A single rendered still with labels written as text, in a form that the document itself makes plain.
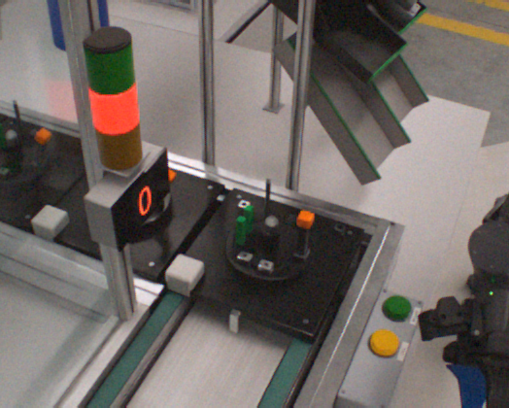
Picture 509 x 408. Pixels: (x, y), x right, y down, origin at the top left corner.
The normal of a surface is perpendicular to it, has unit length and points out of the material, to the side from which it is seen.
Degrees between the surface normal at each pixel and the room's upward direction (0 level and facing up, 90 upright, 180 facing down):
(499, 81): 0
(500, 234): 35
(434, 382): 0
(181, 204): 0
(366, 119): 45
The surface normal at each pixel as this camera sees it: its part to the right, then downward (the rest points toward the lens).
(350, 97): 0.61, -0.25
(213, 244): 0.03, -0.74
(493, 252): -0.36, -0.33
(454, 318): -0.01, -0.29
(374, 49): 0.38, -0.50
